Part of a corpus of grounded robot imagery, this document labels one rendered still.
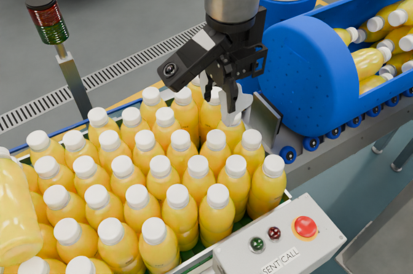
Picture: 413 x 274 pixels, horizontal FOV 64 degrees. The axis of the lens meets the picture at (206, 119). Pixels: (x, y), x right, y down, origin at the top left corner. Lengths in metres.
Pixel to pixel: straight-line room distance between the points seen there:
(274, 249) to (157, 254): 0.20
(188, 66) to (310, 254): 0.35
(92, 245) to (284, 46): 0.57
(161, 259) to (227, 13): 0.42
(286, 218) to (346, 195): 1.40
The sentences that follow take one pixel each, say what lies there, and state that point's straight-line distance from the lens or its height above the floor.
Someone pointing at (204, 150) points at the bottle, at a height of 1.07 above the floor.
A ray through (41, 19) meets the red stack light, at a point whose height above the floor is 1.23.
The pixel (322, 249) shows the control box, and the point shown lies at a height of 1.10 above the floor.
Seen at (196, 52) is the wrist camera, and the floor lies 1.34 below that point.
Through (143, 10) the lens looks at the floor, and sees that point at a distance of 3.17.
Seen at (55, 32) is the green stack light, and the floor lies 1.19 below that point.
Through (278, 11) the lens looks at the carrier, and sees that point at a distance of 1.26.
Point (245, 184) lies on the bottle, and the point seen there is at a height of 1.06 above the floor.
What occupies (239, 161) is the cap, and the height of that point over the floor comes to 1.10.
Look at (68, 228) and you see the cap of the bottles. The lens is 0.62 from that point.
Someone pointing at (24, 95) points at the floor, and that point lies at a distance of 2.61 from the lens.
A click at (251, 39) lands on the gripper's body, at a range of 0.52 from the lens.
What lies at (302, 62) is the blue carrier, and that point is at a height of 1.17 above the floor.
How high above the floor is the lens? 1.64
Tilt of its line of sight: 50 degrees down
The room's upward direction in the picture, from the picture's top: straight up
